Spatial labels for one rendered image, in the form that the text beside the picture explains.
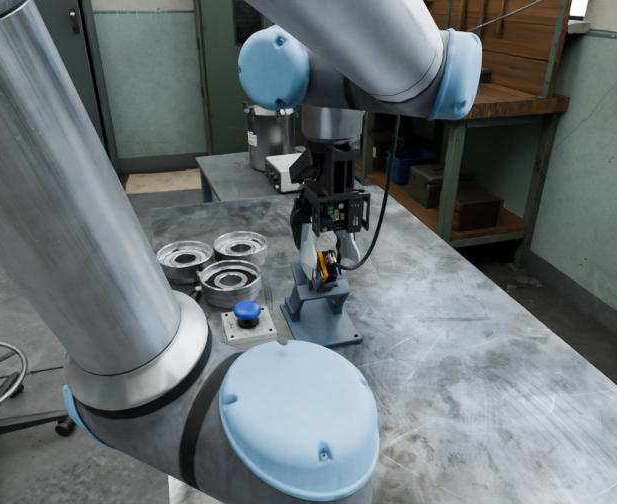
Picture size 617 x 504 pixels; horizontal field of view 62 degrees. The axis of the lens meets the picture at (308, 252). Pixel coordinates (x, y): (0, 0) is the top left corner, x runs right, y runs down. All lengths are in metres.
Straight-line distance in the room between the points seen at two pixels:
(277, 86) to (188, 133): 3.66
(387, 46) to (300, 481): 0.29
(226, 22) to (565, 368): 3.24
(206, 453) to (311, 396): 0.09
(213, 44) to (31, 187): 3.45
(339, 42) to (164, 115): 3.81
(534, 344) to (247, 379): 0.57
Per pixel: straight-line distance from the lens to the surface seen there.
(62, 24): 3.51
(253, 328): 0.76
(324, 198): 0.63
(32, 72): 0.29
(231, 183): 1.80
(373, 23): 0.32
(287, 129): 1.83
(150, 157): 4.19
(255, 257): 0.98
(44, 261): 0.33
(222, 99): 3.78
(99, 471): 1.78
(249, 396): 0.38
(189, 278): 0.97
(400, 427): 0.69
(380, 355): 0.79
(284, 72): 0.50
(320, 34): 0.31
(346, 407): 0.38
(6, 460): 1.93
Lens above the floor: 1.29
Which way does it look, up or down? 28 degrees down
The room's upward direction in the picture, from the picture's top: straight up
